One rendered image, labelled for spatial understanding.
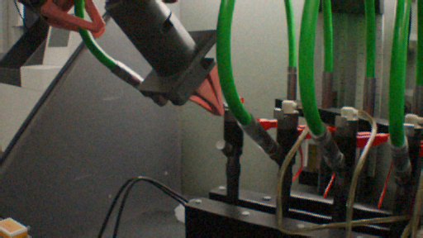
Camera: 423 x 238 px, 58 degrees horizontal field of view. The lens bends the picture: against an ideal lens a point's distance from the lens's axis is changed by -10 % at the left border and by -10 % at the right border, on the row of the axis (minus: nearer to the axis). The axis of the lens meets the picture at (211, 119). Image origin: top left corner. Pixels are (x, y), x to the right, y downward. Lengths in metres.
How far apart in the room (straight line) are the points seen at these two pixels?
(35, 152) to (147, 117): 0.29
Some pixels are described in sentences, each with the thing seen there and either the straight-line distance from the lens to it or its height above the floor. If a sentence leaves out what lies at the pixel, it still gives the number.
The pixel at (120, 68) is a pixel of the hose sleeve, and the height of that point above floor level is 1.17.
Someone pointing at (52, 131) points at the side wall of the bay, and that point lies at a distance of 0.74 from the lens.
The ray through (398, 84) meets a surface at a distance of 0.34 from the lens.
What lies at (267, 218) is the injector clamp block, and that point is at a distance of 0.56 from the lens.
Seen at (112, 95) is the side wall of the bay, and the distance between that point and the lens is 0.83.
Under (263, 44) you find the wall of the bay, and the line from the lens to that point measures 0.86.
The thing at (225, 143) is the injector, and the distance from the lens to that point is 0.56.
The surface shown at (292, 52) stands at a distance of 0.74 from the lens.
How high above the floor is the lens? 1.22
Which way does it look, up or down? 12 degrees down
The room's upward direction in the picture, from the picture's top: straight up
